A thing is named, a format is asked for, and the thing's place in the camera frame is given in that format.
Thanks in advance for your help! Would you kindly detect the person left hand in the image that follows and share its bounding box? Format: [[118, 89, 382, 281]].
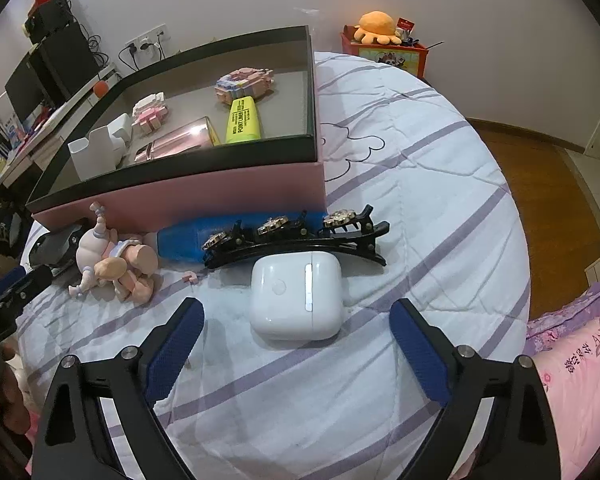
[[0, 344, 31, 434]]

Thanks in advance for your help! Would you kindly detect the striped white bedsheet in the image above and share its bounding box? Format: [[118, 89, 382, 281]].
[[17, 52, 530, 479]]

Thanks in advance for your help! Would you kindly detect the orange ball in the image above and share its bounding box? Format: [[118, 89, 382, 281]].
[[93, 80, 109, 99]]

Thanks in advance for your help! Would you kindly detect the blue comb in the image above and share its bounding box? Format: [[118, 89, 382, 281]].
[[145, 211, 302, 263]]

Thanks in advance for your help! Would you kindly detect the baby doll figurine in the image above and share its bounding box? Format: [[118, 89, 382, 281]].
[[68, 202, 159, 306]]

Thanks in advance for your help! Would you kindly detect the black computer monitor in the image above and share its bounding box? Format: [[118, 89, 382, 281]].
[[5, 53, 53, 124]]

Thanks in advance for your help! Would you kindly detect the orange octopus plush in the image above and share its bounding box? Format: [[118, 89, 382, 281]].
[[353, 11, 402, 46]]

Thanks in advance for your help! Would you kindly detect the pink block toy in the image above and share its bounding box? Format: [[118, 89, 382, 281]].
[[214, 67, 275, 105]]

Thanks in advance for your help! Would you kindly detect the black flower hair clip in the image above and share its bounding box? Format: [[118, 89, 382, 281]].
[[201, 205, 390, 269]]

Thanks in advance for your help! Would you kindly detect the red toy box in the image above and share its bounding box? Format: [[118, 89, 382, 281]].
[[340, 25, 429, 79]]

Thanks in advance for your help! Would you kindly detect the white rectangular cup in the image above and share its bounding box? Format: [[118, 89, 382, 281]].
[[68, 126, 126, 182]]

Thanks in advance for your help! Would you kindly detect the white desk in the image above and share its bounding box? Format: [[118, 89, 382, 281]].
[[0, 63, 120, 188]]

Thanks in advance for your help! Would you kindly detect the yellow highlighter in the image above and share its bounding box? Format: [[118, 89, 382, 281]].
[[225, 96, 261, 144]]

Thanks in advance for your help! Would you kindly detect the pink pillow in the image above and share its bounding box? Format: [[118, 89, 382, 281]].
[[524, 283, 600, 479]]

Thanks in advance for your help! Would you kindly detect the white earbuds case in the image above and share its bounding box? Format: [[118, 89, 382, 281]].
[[249, 252, 344, 341]]

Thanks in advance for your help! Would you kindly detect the small pink block figure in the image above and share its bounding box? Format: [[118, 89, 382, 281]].
[[132, 92, 169, 136]]

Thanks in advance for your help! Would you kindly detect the wall power outlet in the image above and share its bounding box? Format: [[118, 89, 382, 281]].
[[126, 24, 170, 55]]

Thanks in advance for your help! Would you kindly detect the rose gold metallic case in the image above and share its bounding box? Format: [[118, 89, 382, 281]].
[[133, 116, 221, 164]]

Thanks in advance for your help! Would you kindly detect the pink black storage box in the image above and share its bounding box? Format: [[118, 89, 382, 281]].
[[27, 26, 326, 232]]

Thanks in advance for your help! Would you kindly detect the black computer tower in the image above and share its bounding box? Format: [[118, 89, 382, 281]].
[[24, 0, 99, 107]]

